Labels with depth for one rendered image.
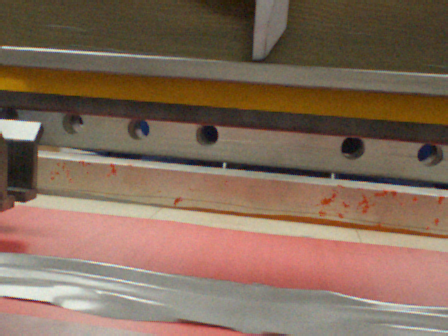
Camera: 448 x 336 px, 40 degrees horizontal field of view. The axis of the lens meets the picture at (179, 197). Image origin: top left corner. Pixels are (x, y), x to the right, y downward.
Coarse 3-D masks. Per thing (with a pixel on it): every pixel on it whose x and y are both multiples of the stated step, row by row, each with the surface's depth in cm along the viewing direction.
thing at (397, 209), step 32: (64, 160) 55; (96, 160) 55; (128, 160) 57; (64, 192) 56; (96, 192) 55; (128, 192) 55; (160, 192) 54; (192, 192) 53; (224, 192) 53; (256, 192) 52; (288, 192) 52; (320, 192) 51; (352, 192) 51; (384, 192) 50; (416, 192) 50; (320, 224) 52; (352, 224) 51; (384, 224) 51; (416, 224) 50
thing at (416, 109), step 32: (96, 96) 36; (128, 96) 35; (160, 96) 35; (192, 96) 35; (224, 96) 34; (256, 96) 34; (288, 96) 33; (320, 96) 33; (352, 96) 33; (384, 96) 32; (416, 96) 32
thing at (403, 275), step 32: (288, 256) 41; (320, 256) 42; (352, 256) 43; (384, 256) 43; (416, 256) 44; (288, 288) 35; (320, 288) 35; (352, 288) 36; (384, 288) 36; (416, 288) 36
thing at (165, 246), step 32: (0, 224) 44; (32, 224) 45; (64, 224) 46; (96, 224) 46; (128, 224) 47; (160, 224) 48; (192, 224) 49; (64, 256) 38; (96, 256) 38; (128, 256) 39; (160, 256) 39; (192, 256) 40; (224, 256) 40; (256, 256) 41; (0, 320) 27; (32, 320) 28; (64, 320) 28; (96, 320) 28; (128, 320) 28
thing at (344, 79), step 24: (0, 48) 34; (24, 48) 34; (96, 72) 33; (120, 72) 33; (144, 72) 32; (168, 72) 32; (192, 72) 32; (216, 72) 32; (240, 72) 32; (264, 72) 31; (288, 72) 31; (312, 72) 31; (336, 72) 31; (360, 72) 30; (384, 72) 30; (408, 72) 30; (432, 96) 31
